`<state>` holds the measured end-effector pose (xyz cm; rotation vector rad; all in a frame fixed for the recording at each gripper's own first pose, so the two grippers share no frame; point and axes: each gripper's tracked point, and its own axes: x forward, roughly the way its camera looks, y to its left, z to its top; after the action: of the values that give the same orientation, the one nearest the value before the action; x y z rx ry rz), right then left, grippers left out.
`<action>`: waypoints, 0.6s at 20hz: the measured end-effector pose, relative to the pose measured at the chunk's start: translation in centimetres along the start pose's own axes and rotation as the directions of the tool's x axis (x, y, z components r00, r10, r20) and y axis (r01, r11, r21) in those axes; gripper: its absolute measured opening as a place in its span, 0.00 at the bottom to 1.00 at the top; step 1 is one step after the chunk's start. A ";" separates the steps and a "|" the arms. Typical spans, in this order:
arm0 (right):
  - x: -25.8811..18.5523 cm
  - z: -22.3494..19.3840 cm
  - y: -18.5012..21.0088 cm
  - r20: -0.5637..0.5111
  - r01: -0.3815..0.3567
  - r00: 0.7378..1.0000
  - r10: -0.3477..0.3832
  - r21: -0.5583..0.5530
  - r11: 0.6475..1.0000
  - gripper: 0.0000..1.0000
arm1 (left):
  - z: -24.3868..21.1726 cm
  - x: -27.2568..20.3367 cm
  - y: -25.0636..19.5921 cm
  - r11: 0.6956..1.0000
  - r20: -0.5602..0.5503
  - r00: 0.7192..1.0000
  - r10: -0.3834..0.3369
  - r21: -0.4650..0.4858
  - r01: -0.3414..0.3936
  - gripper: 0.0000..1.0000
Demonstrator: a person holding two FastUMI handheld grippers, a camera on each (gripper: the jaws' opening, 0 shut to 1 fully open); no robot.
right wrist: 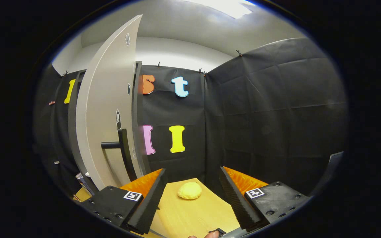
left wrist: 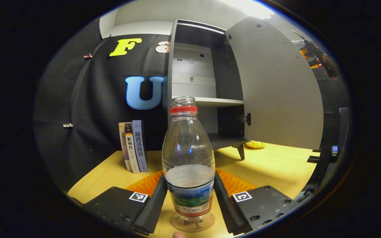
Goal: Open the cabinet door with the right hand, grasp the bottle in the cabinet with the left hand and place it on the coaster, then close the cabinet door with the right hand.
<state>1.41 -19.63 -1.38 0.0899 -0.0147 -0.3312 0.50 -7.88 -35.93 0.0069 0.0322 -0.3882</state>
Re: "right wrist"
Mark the black backdrop cloth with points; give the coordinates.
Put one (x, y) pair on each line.
(276, 115)

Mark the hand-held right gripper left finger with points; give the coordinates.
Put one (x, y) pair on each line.
(147, 205)

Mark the dark curved object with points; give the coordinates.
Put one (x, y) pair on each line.
(329, 172)

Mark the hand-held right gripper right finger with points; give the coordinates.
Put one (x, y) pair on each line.
(235, 201)

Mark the yellow lumpy sponge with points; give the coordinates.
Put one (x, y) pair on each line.
(189, 191)

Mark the grey cabinet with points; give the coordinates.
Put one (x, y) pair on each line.
(138, 132)

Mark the beige cabinet door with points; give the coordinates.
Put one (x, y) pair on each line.
(104, 99)

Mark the long ceiling light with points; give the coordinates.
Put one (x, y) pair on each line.
(227, 7)

